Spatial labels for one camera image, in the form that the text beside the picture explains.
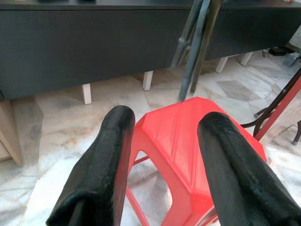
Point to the light wooden cabinet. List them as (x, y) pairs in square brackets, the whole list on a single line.
[(9, 131)]

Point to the key bunch with pink carabiner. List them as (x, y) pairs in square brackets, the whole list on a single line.
[(197, 35)]

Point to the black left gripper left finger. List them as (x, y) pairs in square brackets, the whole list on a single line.
[(98, 183)]

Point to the red plastic stool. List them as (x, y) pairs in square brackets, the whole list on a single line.
[(169, 141)]

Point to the black low tv console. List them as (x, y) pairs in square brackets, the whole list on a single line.
[(70, 47)]

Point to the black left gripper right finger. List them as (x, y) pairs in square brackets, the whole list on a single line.
[(240, 183)]

